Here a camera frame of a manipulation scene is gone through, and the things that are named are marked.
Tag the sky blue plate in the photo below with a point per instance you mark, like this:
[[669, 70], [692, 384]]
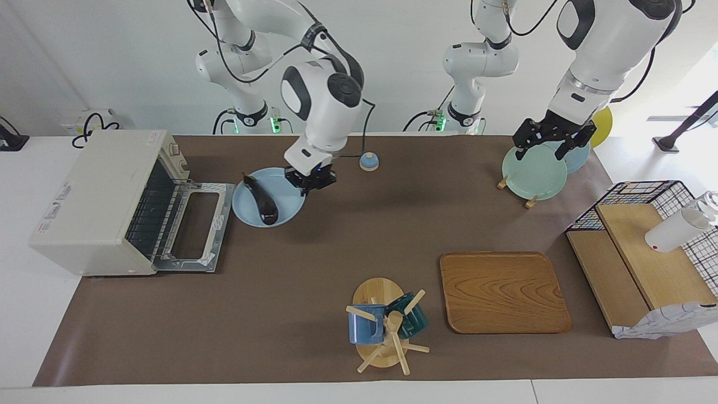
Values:
[[579, 160]]

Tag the white power strip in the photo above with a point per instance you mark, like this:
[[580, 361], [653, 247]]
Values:
[[70, 120]]

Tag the dark teal mug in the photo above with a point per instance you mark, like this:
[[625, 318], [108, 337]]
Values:
[[416, 322]]

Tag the wooden serving tray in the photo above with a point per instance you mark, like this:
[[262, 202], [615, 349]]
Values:
[[505, 292]]

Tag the white toaster oven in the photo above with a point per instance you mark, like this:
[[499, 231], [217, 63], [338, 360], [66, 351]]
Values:
[[84, 196]]

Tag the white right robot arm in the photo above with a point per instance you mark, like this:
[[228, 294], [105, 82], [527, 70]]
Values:
[[320, 106]]

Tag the wooden two-step shelf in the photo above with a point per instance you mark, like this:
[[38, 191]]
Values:
[[656, 264]]

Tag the brown table mat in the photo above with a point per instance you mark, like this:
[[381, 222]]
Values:
[[280, 269]]

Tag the dark purple eggplant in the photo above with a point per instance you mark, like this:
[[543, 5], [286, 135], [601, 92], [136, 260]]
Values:
[[263, 202]]

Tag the white cup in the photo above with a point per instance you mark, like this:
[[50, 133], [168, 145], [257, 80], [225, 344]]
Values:
[[673, 230]]

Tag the blue call bell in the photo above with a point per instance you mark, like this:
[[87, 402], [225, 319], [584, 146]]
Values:
[[369, 163]]

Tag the yellow plate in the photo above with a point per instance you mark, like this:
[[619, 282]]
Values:
[[603, 126]]

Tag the blue mug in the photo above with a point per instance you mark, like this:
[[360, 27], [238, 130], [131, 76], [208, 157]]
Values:
[[362, 328]]

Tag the white checked cloth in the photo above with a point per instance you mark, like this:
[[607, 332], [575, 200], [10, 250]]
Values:
[[667, 322]]

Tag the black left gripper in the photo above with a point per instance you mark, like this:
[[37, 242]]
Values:
[[558, 128]]

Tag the black clamp mount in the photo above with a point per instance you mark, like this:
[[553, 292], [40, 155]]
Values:
[[11, 143]]

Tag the glass oven door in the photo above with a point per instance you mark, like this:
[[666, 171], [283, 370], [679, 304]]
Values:
[[190, 265]]

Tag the mint green plate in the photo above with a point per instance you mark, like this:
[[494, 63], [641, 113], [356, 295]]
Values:
[[533, 177]]

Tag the black stand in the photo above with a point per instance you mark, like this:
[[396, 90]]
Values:
[[666, 143]]

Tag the light blue plate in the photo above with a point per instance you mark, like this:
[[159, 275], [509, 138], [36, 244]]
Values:
[[283, 196]]

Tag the wooden mug tree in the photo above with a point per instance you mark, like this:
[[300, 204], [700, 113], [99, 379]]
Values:
[[381, 292]]

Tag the wooden plate rack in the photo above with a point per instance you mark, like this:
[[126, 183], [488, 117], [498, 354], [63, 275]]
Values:
[[502, 183]]

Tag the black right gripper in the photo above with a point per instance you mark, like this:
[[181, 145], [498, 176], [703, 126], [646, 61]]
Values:
[[314, 174]]

